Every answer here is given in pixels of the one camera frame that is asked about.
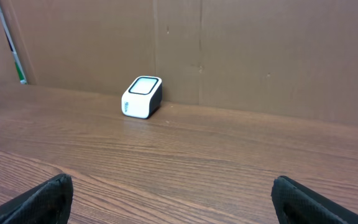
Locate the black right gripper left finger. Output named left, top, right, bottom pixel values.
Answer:
left=0, top=174, right=73, bottom=224

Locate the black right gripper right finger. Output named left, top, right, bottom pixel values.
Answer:
left=271, top=175, right=358, bottom=224

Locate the green white edge strip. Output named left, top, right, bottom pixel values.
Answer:
left=0, top=5, right=28, bottom=85

